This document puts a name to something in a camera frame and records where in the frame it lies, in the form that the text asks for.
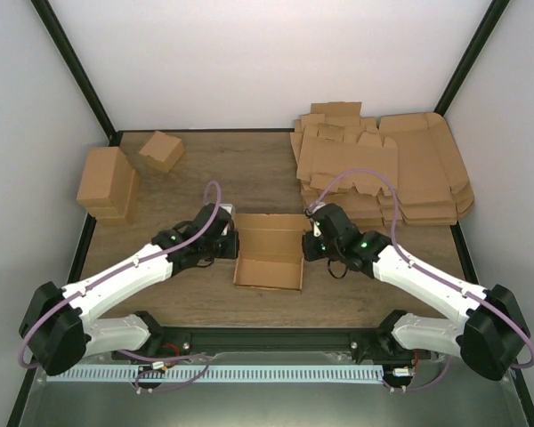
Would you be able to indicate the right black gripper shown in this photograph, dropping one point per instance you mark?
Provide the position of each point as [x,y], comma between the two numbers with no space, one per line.
[311,253]

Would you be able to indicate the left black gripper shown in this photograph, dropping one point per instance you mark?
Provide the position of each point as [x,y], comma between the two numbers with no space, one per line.
[232,250]

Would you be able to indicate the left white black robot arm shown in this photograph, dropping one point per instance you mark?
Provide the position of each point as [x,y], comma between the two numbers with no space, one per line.
[63,325]

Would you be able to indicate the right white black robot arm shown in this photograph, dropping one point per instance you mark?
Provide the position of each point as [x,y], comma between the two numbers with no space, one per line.
[483,327]

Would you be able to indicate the small folded cardboard box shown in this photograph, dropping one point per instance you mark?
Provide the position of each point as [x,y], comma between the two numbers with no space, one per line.
[162,151]

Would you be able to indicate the large folded cardboard box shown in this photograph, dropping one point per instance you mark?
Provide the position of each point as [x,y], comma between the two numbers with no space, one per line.
[109,186]

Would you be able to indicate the stack of flat cardboard blanks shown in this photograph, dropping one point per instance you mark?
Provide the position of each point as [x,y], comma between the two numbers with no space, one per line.
[341,157]

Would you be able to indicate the large flat cardboard blanks stack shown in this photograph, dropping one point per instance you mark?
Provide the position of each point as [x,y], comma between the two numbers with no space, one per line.
[433,184]

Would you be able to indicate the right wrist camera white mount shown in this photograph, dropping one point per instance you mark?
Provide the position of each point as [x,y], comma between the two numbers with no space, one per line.
[312,214]

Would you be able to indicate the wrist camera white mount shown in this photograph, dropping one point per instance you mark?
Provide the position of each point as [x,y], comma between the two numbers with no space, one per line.
[312,214]
[228,210]

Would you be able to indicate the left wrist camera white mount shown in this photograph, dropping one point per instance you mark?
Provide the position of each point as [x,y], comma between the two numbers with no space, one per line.
[228,210]

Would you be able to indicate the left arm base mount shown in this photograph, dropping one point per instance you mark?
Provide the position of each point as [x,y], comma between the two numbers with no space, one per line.
[173,342]

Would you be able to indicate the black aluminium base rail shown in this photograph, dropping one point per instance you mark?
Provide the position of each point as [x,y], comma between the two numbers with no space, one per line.
[216,340]

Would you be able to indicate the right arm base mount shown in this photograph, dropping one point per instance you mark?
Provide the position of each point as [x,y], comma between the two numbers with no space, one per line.
[377,346]

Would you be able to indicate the light blue slotted cable duct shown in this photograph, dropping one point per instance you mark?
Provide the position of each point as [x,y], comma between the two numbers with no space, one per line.
[223,374]

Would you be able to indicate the right black frame post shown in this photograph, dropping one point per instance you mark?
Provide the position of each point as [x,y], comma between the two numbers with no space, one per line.
[472,52]

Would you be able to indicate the black frame post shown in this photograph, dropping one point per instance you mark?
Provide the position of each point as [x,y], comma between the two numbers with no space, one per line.
[65,48]
[472,52]

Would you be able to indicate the left black frame post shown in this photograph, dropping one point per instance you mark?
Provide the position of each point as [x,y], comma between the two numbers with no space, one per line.
[65,48]

